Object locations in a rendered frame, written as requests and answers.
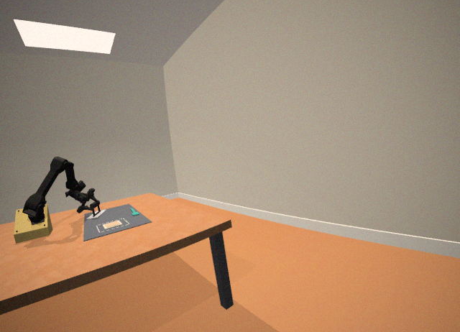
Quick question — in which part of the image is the grey flat mat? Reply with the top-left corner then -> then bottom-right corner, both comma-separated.
83,204 -> 152,241

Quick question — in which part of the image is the cream square tile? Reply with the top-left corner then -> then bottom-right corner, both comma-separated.
103,221 -> 122,230

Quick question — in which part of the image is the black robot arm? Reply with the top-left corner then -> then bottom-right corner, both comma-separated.
22,157 -> 86,225

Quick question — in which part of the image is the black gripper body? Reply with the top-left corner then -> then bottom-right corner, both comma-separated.
74,188 -> 95,213

